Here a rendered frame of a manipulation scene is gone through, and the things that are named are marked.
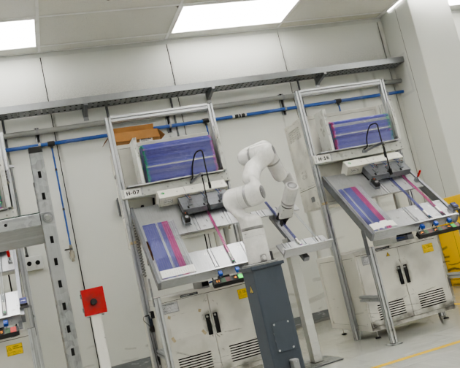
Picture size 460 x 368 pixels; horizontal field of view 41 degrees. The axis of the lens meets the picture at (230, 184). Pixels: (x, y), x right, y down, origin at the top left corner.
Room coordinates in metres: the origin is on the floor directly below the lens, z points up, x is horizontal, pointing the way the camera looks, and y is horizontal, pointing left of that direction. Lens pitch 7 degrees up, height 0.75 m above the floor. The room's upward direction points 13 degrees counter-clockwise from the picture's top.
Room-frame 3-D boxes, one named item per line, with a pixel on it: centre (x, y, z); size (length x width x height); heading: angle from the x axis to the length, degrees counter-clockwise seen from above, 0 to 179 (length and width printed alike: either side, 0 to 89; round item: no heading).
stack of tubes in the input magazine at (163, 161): (4.20, 0.31, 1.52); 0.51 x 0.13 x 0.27; 108
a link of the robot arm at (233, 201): (3.18, -0.03, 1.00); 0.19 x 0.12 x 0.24; 65
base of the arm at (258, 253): (3.17, -0.06, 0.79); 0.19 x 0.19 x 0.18
